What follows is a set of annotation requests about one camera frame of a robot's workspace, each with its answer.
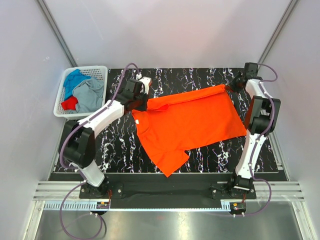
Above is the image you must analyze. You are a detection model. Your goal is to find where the orange t-shirt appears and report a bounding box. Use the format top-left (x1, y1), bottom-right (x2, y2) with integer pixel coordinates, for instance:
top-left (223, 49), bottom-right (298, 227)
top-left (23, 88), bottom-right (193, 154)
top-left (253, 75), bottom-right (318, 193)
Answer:
top-left (131, 84), bottom-right (246, 177)

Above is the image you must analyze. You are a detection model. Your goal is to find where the blue t-shirt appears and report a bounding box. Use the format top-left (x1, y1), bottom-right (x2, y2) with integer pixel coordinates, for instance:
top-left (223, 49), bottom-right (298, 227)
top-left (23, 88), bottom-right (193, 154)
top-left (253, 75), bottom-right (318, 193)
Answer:
top-left (63, 69), bottom-right (91, 101)

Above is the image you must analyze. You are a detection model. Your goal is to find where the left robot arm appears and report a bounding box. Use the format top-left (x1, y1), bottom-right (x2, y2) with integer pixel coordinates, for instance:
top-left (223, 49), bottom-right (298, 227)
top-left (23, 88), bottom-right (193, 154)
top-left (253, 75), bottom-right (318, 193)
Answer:
top-left (59, 77), bottom-right (152, 198)

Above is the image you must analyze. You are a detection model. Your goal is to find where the white slotted cable duct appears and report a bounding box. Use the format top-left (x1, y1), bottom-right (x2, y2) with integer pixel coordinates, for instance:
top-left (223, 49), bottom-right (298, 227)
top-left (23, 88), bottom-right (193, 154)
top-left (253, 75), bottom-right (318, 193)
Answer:
top-left (44, 201), bottom-right (231, 212)

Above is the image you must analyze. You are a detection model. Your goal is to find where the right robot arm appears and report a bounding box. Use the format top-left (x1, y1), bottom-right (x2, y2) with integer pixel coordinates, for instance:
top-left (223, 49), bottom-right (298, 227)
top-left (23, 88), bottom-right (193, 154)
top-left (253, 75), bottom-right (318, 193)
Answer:
top-left (226, 62), bottom-right (281, 199)

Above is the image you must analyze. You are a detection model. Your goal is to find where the purple cable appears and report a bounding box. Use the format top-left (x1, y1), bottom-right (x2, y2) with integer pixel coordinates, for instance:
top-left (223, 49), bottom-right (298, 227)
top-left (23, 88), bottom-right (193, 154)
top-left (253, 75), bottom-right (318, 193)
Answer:
top-left (231, 63), bottom-right (280, 218)
top-left (59, 62), bottom-right (143, 237)

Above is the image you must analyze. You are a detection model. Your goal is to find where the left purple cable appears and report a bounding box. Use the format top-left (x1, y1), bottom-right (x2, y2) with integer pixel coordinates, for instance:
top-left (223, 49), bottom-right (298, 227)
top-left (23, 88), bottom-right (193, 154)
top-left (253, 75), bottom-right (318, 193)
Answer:
top-left (59, 62), bottom-right (143, 237)

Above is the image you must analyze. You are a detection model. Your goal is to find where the red t-shirt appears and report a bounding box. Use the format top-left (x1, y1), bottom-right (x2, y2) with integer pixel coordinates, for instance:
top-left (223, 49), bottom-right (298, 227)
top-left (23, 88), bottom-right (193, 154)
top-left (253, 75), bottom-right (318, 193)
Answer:
top-left (61, 96), bottom-right (78, 111)

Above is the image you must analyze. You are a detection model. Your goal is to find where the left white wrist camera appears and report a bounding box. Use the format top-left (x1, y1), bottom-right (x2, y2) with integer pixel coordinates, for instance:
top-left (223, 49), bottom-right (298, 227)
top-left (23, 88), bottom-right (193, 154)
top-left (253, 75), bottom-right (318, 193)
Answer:
top-left (138, 76), bottom-right (152, 95)

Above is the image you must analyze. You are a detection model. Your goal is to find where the aluminium frame rail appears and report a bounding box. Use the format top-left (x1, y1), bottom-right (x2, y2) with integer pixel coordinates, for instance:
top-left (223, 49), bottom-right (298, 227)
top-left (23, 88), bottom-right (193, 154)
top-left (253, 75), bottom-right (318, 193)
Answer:
top-left (33, 181), bottom-right (304, 201)

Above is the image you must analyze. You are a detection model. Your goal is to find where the white plastic basket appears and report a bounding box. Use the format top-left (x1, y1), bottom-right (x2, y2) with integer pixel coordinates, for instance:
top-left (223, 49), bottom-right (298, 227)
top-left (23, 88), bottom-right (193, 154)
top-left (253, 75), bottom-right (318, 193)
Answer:
top-left (53, 65), bottom-right (108, 120)

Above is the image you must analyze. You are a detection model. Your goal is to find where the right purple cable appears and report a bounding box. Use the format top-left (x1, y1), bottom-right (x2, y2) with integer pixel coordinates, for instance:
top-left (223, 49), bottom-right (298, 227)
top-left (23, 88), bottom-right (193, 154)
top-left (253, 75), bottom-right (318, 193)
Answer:
top-left (231, 63), bottom-right (280, 218)

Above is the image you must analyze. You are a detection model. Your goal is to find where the grey t-shirt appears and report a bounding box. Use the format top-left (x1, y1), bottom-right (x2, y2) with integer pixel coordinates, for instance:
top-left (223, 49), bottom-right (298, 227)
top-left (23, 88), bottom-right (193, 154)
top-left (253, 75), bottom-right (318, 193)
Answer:
top-left (70, 77), bottom-right (105, 114)

